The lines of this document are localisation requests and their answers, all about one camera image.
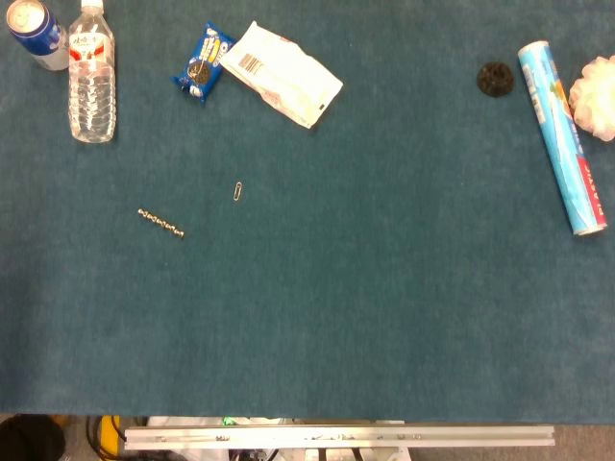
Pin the aluminium profile rail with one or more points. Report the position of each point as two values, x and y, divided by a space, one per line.
336 437

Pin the blue soda can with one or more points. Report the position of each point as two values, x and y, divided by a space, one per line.
33 30

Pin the silver bead chain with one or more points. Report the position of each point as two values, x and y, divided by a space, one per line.
161 224

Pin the small metal paperclip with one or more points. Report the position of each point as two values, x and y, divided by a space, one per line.
237 191

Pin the clear plastic water bottle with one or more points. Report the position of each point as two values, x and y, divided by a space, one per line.
91 91

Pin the black round plastic part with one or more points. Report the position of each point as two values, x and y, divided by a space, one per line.
495 80

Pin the blue-green felt table mat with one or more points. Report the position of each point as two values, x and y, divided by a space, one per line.
307 269

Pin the blue Oreo cookie pack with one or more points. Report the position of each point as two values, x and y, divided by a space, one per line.
204 65

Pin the blue plastic wrap tube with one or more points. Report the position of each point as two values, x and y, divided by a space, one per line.
559 139

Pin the white snack bag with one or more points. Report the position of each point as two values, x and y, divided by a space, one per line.
283 77

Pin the pale pink bath pouf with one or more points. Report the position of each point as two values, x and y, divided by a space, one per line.
596 98

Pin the black round bin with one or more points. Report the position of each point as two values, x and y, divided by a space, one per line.
29 439

